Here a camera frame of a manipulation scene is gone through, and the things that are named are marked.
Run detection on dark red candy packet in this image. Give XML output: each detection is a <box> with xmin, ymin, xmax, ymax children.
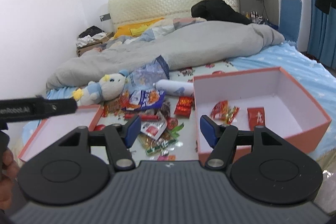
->
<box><xmin>247</xmin><ymin>107</ymin><xmax>265</xmax><ymax>130</ymax></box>

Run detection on brown spicy strip packet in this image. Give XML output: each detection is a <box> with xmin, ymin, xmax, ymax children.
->
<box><xmin>102</xmin><ymin>98</ymin><xmax>122</xmax><ymax>118</ymax></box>

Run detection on red gold snack packet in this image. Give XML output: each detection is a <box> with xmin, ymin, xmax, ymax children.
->
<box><xmin>210</xmin><ymin>100</ymin><xmax>240</xmax><ymax>124</ymax></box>

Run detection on long red sausage stick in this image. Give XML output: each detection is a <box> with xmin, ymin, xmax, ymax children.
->
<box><xmin>124</xmin><ymin>113</ymin><xmax>160</xmax><ymax>121</ymax></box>

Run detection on red round-logo snack packet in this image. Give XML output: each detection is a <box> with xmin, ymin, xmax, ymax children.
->
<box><xmin>119</xmin><ymin>90</ymin><xmax>130</xmax><ymax>110</ymax></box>

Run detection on white red jerky bag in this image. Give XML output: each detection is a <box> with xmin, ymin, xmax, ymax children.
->
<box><xmin>141</xmin><ymin>116</ymin><xmax>167</xmax><ymax>140</ymax></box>

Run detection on green clear snack bag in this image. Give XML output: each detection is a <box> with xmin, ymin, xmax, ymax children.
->
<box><xmin>138</xmin><ymin>131</ymin><xmax>178</xmax><ymax>156</ymax></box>

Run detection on blue white noodle snack bag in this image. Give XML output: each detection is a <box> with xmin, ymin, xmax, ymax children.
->
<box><xmin>125</xmin><ymin>89</ymin><xmax>165</xmax><ymax>111</ymax></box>

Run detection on person left hand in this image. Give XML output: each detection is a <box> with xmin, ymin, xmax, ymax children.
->
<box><xmin>1</xmin><ymin>149</ymin><xmax>20</xmax><ymax>210</ymax></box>

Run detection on orange box lid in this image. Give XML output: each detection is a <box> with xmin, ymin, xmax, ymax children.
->
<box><xmin>18</xmin><ymin>105</ymin><xmax>103</xmax><ymax>162</ymax></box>

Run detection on orange storage box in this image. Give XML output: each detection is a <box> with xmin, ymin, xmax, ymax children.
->
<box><xmin>194</xmin><ymin>67</ymin><xmax>331</xmax><ymax>153</ymax></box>

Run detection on white blue plush toy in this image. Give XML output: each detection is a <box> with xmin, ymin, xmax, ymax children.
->
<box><xmin>72</xmin><ymin>70</ymin><xmax>129</xmax><ymax>106</ymax></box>

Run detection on cardboard box with clothes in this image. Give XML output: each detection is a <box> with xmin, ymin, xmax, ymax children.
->
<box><xmin>76</xmin><ymin>26</ymin><xmax>114</xmax><ymax>57</ymax></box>

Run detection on floral bed sheet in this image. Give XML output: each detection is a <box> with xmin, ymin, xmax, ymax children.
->
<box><xmin>20</xmin><ymin>43</ymin><xmax>336</xmax><ymax>162</ymax></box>

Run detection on shiny red foil packet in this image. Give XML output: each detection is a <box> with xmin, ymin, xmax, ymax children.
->
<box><xmin>174</xmin><ymin>96</ymin><xmax>194</xmax><ymax>118</ymax></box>

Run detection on dark clear snack packet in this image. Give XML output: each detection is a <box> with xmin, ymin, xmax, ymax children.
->
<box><xmin>159</xmin><ymin>100</ymin><xmax>171</xmax><ymax>119</ymax></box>

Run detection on blue tissue pack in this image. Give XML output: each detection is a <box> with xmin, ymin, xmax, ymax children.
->
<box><xmin>125</xmin><ymin>55</ymin><xmax>170</xmax><ymax>93</ymax></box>

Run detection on white spray bottle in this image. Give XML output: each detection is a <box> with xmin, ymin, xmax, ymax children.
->
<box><xmin>153</xmin><ymin>79</ymin><xmax>194</xmax><ymax>97</ymax></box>

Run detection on yellow pillow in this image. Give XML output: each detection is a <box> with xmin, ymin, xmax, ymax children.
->
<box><xmin>113</xmin><ymin>18</ymin><xmax>163</xmax><ymax>39</ymax></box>

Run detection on blue curtain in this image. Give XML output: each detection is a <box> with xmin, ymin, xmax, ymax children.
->
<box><xmin>307</xmin><ymin>0</ymin><xmax>335</xmax><ymax>69</ymax></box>

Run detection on grey duvet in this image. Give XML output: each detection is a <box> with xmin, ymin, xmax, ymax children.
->
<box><xmin>46</xmin><ymin>21</ymin><xmax>285</xmax><ymax>89</ymax></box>

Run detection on blue chair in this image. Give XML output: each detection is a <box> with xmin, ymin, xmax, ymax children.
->
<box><xmin>278</xmin><ymin>0</ymin><xmax>302</xmax><ymax>48</ymax></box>

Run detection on patterned quilt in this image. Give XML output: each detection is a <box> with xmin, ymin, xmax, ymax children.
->
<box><xmin>97</xmin><ymin>17</ymin><xmax>206</xmax><ymax>52</ymax></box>

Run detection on black clothing pile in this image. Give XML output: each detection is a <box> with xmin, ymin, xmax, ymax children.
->
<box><xmin>191</xmin><ymin>0</ymin><xmax>252</xmax><ymax>25</ymax></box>

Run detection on cream padded headboard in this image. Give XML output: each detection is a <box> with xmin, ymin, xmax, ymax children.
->
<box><xmin>108</xmin><ymin>0</ymin><xmax>240</xmax><ymax>29</ymax></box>

